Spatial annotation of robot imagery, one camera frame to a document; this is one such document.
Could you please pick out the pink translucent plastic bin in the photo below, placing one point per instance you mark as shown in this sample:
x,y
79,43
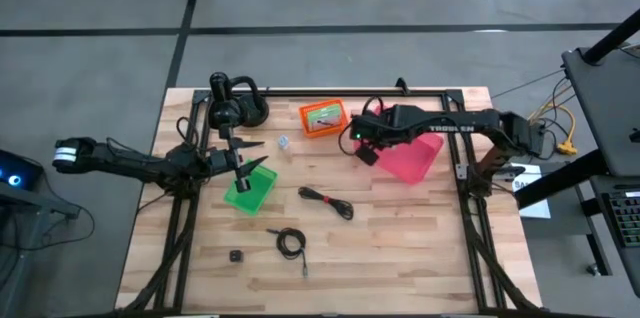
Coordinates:
x,y
410,163

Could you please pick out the small black square item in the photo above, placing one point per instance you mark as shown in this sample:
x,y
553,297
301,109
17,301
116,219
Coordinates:
x,y
236,256

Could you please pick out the grey side desk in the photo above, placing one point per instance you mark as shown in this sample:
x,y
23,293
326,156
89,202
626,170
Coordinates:
x,y
45,203

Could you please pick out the black round mount with loop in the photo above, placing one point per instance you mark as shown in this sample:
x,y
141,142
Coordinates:
x,y
235,110

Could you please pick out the black device with blue lights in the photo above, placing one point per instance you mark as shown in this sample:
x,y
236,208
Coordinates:
x,y
25,168

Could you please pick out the silver metal bracket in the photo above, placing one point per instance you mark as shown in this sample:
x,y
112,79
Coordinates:
x,y
461,172

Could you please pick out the black aluminium table frame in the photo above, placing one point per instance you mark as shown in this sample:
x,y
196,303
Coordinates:
x,y
320,93

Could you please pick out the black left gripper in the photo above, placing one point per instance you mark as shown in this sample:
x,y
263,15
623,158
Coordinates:
x,y
217,162

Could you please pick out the black marker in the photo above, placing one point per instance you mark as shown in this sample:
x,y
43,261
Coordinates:
x,y
507,171

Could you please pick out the black pole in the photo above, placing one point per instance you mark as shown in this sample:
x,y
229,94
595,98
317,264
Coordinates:
x,y
612,40

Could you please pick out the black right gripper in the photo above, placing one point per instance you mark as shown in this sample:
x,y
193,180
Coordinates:
x,y
372,130

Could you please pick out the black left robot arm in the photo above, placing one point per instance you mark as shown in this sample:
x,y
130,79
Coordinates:
x,y
125,163

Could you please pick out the white box with green edge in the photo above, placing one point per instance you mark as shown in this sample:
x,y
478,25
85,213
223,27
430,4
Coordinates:
x,y
327,123

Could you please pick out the green translucent plastic bin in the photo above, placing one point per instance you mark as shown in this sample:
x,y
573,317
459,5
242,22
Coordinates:
x,y
257,193

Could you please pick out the dark grey desk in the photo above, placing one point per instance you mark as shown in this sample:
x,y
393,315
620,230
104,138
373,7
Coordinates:
x,y
610,108

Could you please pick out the black clamp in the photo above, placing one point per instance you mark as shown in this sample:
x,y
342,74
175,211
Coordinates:
x,y
401,85

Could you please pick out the black keyboard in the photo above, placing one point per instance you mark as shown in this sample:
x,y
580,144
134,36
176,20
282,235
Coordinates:
x,y
627,218

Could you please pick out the orange plastic basket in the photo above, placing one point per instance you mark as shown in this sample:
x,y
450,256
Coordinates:
x,y
303,128

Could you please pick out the white paper sheet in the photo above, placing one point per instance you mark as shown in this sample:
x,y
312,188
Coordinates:
x,y
535,210

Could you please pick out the black desk leg bar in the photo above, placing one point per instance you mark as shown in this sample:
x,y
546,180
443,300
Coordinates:
x,y
560,178

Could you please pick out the grey keyboard desk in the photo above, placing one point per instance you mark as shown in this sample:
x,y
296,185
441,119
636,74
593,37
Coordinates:
x,y
602,258

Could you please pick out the small white cube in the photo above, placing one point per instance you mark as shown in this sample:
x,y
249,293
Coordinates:
x,y
283,142

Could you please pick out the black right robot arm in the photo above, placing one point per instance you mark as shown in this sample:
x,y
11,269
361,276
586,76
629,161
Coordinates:
x,y
450,120

